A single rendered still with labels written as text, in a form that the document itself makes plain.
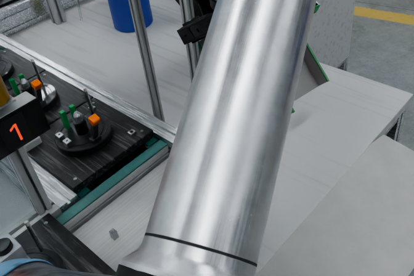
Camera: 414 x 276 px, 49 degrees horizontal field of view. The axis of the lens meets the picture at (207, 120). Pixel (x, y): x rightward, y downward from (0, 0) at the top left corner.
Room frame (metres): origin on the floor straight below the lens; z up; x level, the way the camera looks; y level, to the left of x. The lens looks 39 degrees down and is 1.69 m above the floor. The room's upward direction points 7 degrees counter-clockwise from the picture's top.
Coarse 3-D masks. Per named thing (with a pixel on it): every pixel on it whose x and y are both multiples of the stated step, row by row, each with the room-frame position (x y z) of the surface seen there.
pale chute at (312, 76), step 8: (304, 56) 0.98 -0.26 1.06; (312, 56) 0.96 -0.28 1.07; (304, 64) 0.97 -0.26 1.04; (312, 64) 0.96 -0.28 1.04; (304, 72) 0.95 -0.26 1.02; (312, 72) 0.95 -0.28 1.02; (320, 72) 0.93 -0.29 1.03; (304, 80) 0.94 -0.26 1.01; (312, 80) 0.94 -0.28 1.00; (320, 80) 0.93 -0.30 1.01; (328, 80) 0.91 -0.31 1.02; (304, 88) 0.92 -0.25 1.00; (312, 88) 0.93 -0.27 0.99; (296, 96) 0.90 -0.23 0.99
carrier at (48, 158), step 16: (64, 112) 0.90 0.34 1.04; (80, 112) 0.98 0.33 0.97; (96, 112) 0.97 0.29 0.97; (112, 112) 0.96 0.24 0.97; (64, 128) 0.90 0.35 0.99; (80, 128) 0.86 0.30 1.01; (112, 128) 0.89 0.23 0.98; (128, 128) 0.89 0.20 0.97; (144, 128) 0.88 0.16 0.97; (32, 144) 0.86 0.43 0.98; (48, 144) 0.87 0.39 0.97; (64, 144) 0.83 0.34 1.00; (80, 144) 0.83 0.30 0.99; (96, 144) 0.82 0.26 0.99; (112, 144) 0.84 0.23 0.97; (128, 144) 0.83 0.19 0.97; (48, 160) 0.81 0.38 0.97; (64, 160) 0.80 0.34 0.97; (80, 160) 0.79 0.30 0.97; (96, 160) 0.79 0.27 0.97; (112, 160) 0.78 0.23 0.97; (64, 176) 0.75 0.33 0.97; (80, 176) 0.74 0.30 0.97; (96, 176) 0.75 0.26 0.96
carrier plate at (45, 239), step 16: (48, 224) 0.61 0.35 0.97; (16, 240) 0.58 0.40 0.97; (32, 240) 0.58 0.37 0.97; (48, 240) 0.57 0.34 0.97; (64, 240) 0.57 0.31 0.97; (80, 240) 0.57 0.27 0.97; (64, 256) 0.53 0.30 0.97; (80, 256) 0.53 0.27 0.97; (96, 256) 0.52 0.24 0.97; (96, 272) 0.49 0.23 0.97; (112, 272) 0.48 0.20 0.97
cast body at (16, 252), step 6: (6, 234) 0.51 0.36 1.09; (0, 240) 0.49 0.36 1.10; (6, 240) 0.48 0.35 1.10; (12, 240) 0.49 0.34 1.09; (0, 246) 0.47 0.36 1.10; (6, 246) 0.47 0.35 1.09; (12, 246) 0.48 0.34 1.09; (18, 246) 0.48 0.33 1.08; (0, 252) 0.46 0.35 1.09; (6, 252) 0.47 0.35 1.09; (12, 252) 0.47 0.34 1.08; (18, 252) 0.47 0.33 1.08; (24, 252) 0.48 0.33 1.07; (0, 258) 0.46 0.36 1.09; (6, 258) 0.46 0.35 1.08; (12, 258) 0.46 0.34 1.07; (18, 258) 0.47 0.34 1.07
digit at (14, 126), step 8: (8, 120) 0.63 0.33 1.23; (16, 120) 0.63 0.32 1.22; (24, 120) 0.64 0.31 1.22; (0, 128) 0.61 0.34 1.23; (8, 128) 0.62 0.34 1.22; (16, 128) 0.63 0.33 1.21; (24, 128) 0.64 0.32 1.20; (8, 136) 0.62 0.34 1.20; (16, 136) 0.63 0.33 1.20; (24, 136) 0.63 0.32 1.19; (32, 136) 0.64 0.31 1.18; (8, 144) 0.61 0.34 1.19; (16, 144) 0.62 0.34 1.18
